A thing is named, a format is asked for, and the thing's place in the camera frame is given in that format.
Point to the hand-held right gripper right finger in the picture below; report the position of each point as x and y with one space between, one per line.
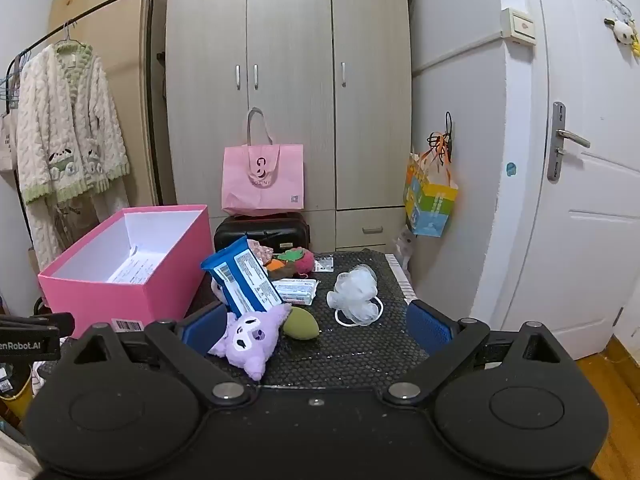
430 327

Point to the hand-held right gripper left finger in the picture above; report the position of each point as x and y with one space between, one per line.
202 332

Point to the purple plush toy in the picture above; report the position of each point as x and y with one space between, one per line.
250 340

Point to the pink cardboard box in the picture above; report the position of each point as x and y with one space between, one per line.
165 290

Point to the blue wipes packet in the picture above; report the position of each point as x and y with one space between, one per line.
245 280

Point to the white mesh bath pouf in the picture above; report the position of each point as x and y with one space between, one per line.
355 290

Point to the green egg-shaped sponge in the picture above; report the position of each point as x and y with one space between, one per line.
300 325

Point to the yellow object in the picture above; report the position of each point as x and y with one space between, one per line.
15 402

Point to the white striped cloth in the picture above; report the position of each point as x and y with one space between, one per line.
400 275

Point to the white plastic bag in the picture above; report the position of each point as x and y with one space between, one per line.
406 245

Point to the white paper sheet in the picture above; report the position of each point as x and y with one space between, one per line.
135 270

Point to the floral cloth pouch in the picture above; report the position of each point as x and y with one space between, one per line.
260 252

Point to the orange carrot plush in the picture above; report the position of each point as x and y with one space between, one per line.
275 264

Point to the white tissue packet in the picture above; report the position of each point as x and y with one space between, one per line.
297 291

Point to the black suitcase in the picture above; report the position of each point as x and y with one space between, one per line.
270 232

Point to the pink strawberry plush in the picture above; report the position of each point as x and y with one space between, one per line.
302 262

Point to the colourful gift bag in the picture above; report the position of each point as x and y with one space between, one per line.
430 205

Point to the small white sachet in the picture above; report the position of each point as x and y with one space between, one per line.
324 264

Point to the pink tote bag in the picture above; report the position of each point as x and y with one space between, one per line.
265 180

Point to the white door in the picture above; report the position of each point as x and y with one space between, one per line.
575 240

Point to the round blue sticker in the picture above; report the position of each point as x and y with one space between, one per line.
511 169

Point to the beige canvas tote bag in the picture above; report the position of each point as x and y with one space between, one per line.
6 145

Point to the cream knitted robe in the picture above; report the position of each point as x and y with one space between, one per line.
65 110

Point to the black clothes rack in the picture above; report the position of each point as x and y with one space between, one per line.
152 60

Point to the light wooden board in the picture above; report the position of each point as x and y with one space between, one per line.
120 35

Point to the light wooden wardrobe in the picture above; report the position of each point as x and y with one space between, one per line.
290 35

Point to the small hanging plush toy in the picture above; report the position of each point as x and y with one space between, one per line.
622 30

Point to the black wall hook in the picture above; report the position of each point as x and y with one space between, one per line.
449 125

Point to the beige wall electrical box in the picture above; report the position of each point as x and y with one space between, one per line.
520 25

